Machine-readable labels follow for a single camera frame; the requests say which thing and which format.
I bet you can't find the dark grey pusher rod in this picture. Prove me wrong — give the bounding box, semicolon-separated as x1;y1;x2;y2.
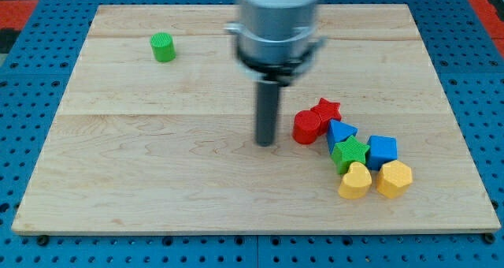
255;80;280;147

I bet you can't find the red cylinder block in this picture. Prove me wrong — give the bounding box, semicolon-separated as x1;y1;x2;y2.
292;110;321;144

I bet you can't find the red star block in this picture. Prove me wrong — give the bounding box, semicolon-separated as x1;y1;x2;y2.
310;98;342;136

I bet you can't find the blue triangle block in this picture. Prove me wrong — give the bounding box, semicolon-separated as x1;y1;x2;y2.
326;119;358;154

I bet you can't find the green star block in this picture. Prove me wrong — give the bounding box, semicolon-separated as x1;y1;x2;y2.
331;136;370;175

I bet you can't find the green cylinder block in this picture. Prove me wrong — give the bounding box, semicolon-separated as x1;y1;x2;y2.
150;32;176;62

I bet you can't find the yellow heart block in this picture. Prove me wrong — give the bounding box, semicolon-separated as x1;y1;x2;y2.
338;162;372;199

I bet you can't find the blue cube block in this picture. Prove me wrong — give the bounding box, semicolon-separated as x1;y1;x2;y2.
366;135;398;171

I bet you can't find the yellow hexagon block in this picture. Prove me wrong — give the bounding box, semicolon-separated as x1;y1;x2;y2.
376;160;413;199

